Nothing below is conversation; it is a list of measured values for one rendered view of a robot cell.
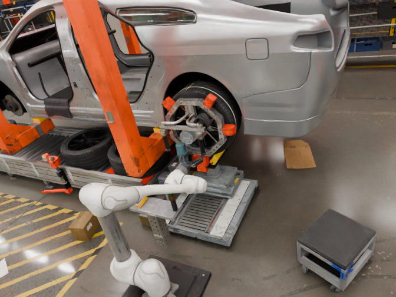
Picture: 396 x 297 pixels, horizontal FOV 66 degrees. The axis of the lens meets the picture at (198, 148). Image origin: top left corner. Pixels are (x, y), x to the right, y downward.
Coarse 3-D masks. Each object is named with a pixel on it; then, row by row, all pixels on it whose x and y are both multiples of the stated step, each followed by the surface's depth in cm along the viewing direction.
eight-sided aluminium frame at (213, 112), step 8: (176, 104) 258; (184, 104) 255; (192, 104) 251; (200, 104) 247; (208, 112) 248; (216, 112) 250; (168, 120) 272; (216, 120) 249; (176, 136) 283; (224, 136) 257; (216, 144) 263; (192, 152) 282; (200, 152) 276; (208, 152) 273
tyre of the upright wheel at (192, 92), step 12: (192, 84) 268; (204, 84) 262; (216, 84) 264; (180, 96) 262; (192, 96) 257; (204, 96) 252; (216, 96) 252; (228, 96) 260; (216, 108) 253; (228, 108) 253; (228, 120) 254; (240, 120) 273; (228, 144) 269
